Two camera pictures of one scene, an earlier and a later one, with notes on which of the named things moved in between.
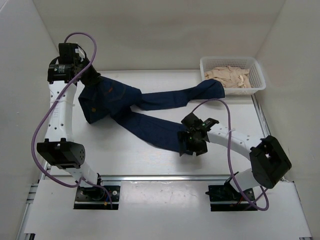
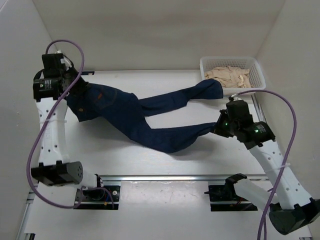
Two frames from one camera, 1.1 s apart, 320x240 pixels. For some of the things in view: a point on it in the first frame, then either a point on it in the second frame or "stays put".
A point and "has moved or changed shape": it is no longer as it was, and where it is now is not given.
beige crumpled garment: [231, 77] stays put
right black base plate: [223, 198] stays put
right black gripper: [183, 136] to [217, 129]
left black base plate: [96, 197] stays put
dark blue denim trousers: [107, 99] has moved or changed shape
